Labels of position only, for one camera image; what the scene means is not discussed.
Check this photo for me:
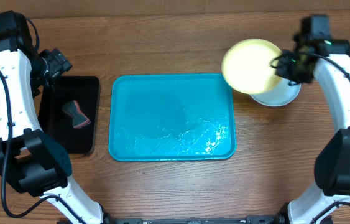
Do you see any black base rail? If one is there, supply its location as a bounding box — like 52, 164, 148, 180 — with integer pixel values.
104, 215, 289, 224

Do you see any black rectangular tray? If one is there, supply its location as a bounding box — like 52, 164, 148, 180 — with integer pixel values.
38, 76, 100, 154

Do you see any red and green sponge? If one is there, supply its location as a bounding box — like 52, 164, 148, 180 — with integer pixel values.
62, 100, 90, 129

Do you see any light blue plate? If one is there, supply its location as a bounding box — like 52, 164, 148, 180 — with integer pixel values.
251, 78, 302, 107

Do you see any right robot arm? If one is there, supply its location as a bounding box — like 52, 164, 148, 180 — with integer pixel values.
270, 14, 350, 223

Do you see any green rimmed plate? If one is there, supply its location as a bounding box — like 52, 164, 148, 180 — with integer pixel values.
221, 39, 282, 95

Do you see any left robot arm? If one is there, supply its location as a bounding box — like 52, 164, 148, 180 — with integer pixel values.
0, 11, 111, 223

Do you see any teal plastic serving tray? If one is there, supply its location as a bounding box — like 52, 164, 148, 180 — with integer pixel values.
108, 73, 236, 162

